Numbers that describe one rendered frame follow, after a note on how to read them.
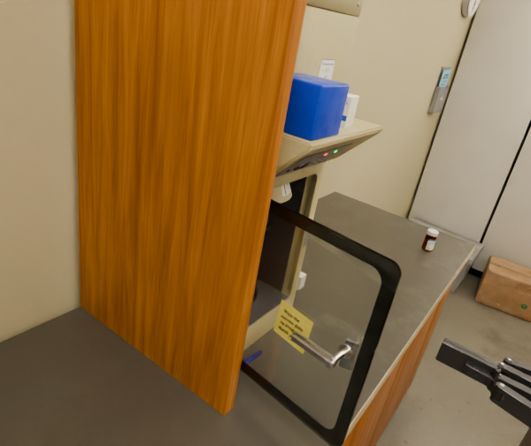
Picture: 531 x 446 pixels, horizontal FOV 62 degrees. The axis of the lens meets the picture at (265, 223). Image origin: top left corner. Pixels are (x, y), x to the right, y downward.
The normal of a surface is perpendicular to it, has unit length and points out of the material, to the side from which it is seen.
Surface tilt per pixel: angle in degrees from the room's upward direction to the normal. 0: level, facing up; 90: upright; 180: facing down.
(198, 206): 90
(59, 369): 0
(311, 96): 90
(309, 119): 90
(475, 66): 90
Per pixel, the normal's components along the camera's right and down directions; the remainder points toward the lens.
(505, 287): -0.51, 0.26
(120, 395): 0.16, -0.89
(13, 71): 0.80, 0.37
